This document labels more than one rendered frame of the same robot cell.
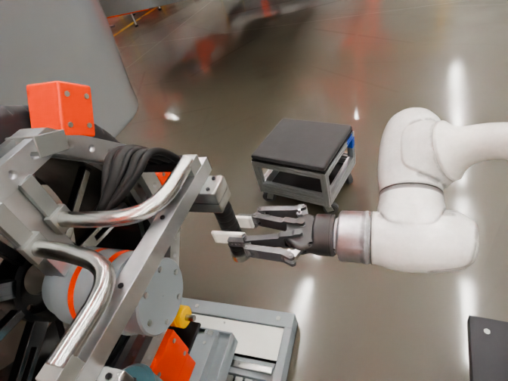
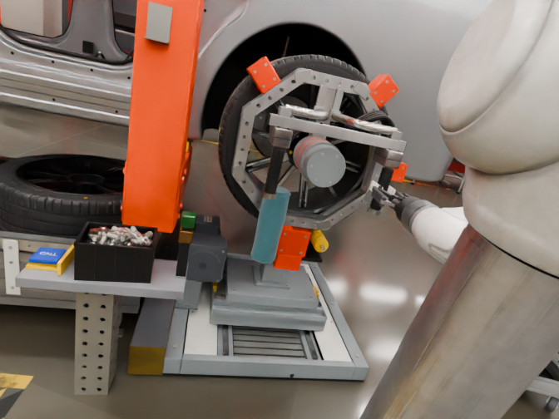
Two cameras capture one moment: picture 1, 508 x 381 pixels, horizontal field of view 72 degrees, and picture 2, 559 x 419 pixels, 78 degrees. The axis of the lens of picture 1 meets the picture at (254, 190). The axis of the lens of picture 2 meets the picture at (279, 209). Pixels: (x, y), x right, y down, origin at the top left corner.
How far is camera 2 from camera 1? 0.72 m
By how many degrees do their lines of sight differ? 46
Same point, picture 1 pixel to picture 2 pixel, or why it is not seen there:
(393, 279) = not seen: outside the picture
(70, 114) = (379, 90)
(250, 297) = (361, 342)
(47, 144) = (360, 88)
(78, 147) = (368, 104)
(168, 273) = (338, 165)
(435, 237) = (448, 222)
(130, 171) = (372, 116)
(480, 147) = not seen: hidden behind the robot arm
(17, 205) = (329, 95)
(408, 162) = not seen: hidden behind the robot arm
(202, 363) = (298, 298)
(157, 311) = (318, 168)
